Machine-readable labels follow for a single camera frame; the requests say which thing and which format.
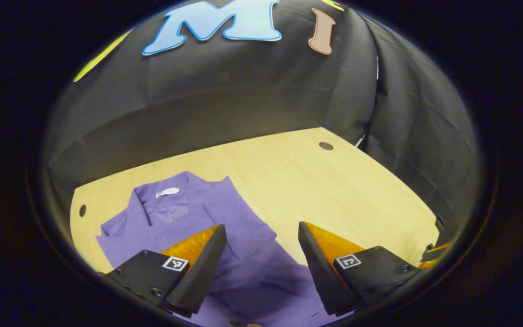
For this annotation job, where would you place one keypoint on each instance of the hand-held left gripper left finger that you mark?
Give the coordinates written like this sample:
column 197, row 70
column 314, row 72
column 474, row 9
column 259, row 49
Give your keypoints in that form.
column 202, row 277

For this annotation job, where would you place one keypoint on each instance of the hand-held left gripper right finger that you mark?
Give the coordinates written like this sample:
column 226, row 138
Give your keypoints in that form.
column 323, row 277

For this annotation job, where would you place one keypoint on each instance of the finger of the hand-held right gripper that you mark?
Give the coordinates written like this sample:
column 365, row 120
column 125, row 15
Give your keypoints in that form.
column 436, row 256

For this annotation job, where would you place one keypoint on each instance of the purple button-up shirt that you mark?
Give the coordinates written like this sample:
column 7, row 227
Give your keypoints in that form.
column 252, row 272

